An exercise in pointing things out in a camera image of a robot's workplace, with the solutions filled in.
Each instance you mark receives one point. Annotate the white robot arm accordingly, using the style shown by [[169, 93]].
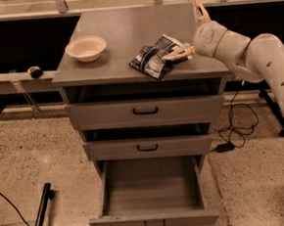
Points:
[[251, 59]]

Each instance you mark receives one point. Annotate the black caster table leg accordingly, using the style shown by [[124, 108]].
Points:
[[274, 108]]

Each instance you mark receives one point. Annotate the black power adapter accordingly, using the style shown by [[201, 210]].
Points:
[[227, 147]]

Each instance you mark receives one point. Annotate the black and yellow tape measure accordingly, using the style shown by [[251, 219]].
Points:
[[35, 72]]

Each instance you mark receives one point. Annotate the grey drawer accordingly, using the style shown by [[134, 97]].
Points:
[[139, 113], [149, 147], [153, 192]]

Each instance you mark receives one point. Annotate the middle grey drawer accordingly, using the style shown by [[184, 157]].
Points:
[[149, 147]]

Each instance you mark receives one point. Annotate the grey rail frame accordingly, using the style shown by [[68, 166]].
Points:
[[41, 84]]

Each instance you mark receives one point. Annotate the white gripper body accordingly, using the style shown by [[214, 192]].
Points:
[[208, 40]]

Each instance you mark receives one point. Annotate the black metal stand leg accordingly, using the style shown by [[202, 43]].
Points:
[[46, 196]]

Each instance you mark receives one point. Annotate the white bowl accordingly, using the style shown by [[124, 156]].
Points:
[[86, 48]]

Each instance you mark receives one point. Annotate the blue chip bag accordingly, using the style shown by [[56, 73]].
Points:
[[150, 59]]

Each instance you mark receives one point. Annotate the top grey drawer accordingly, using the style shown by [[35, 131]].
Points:
[[139, 113]]

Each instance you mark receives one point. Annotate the bottom grey drawer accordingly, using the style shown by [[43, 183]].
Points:
[[153, 192]]

